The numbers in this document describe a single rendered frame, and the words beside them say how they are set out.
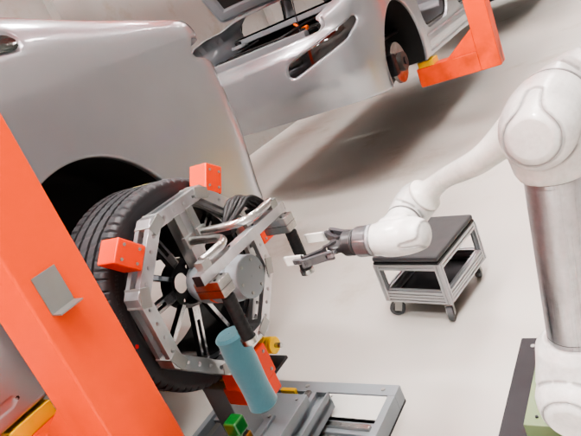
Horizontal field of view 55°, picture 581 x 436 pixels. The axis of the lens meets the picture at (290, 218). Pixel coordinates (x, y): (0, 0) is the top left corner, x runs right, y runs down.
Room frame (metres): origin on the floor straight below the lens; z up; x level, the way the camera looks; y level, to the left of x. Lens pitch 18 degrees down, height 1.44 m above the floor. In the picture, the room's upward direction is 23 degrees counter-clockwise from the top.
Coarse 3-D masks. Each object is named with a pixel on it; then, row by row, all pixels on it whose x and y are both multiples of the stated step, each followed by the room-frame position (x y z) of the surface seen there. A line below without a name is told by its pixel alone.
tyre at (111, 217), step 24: (120, 192) 1.74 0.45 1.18; (144, 192) 1.62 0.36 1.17; (168, 192) 1.68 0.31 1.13; (96, 216) 1.63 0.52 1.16; (120, 216) 1.54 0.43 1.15; (96, 240) 1.52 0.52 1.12; (96, 264) 1.47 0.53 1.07; (120, 288) 1.44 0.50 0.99; (120, 312) 1.41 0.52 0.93; (144, 360) 1.41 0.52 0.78; (168, 384) 1.43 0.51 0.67; (192, 384) 1.49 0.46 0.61
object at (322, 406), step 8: (280, 392) 1.96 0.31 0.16; (288, 392) 1.91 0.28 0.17; (296, 392) 1.90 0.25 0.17; (304, 392) 1.87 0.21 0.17; (312, 392) 1.85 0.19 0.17; (320, 392) 1.83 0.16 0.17; (328, 392) 1.81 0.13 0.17; (312, 400) 1.81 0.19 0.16; (320, 400) 1.82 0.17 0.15; (328, 400) 1.80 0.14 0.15; (312, 408) 1.79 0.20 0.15; (320, 408) 1.75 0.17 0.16; (328, 408) 1.78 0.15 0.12; (304, 416) 1.76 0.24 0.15; (312, 416) 1.72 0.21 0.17; (320, 416) 1.74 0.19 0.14; (328, 416) 1.77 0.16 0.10; (304, 424) 1.72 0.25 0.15; (312, 424) 1.70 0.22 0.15; (320, 424) 1.73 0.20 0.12; (296, 432) 1.70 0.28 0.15; (304, 432) 1.66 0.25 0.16; (312, 432) 1.69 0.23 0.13; (320, 432) 1.71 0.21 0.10
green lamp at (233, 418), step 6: (234, 414) 1.18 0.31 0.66; (240, 414) 1.17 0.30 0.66; (228, 420) 1.17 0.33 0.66; (234, 420) 1.16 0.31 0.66; (240, 420) 1.16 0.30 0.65; (228, 426) 1.15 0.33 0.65; (234, 426) 1.14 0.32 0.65; (240, 426) 1.15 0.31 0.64; (246, 426) 1.16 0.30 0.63; (228, 432) 1.16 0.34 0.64; (234, 432) 1.14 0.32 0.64; (240, 432) 1.15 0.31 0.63
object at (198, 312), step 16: (208, 224) 1.79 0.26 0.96; (160, 240) 1.62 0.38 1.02; (160, 256) 1.61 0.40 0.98; (176, 272) 1.67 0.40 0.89; (160, 304) 1.54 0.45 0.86; (176, 304) 1.60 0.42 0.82; (192, 304) 1.62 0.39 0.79; (208, 304) 1.67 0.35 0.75; (240, 304) 1.76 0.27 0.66; (176, 320) 1.56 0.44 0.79; (192, 320) 1.61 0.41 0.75; (208, 320) 1.81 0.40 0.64; (224, 320) 1.69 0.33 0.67; (176, 336) 1.54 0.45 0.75; (192, 336) 1.78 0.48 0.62; (208, 336) 1.73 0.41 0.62; (192, 352) 1.66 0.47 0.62; (208, 352) 1.61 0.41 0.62
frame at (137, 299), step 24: (192, 192) 1.64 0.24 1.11; (216, 192) 1.71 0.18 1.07; (144, 216) 1.54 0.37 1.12; (168, 216) 1.54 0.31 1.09; (240, 216) 1.77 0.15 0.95; (144, 240) 1.47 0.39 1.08; (144, 264) 1.43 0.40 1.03; (264, 264) 1.77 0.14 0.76; (144, 288) 1.40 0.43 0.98; (264, 288) 1.72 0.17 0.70; (144, 312) 1.37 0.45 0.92; (264, 312) 1.69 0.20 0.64; (144, 336) 1.40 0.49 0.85; (168, 336) 1.39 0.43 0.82; (168, 360) 1.38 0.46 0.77; (192, 360) 1.42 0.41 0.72; (216, 360) 1.48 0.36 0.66
